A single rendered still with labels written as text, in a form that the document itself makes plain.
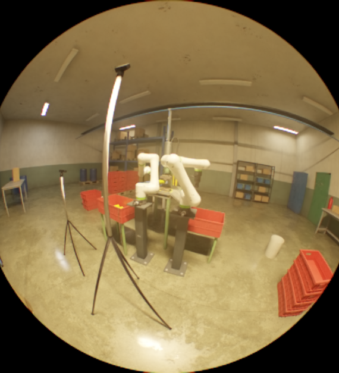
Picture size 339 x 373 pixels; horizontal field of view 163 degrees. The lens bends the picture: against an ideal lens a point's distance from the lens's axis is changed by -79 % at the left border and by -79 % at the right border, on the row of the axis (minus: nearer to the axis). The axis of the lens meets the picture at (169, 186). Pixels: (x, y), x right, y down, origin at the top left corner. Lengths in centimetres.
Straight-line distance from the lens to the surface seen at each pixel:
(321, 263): 203
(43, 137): 919
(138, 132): 777
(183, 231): 137
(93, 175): 813
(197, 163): 122
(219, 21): 300
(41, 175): 906
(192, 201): 106
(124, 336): 145
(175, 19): 297
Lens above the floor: 142
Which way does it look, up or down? 11 degrees down
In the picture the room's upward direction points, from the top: 4 degrees clockwise
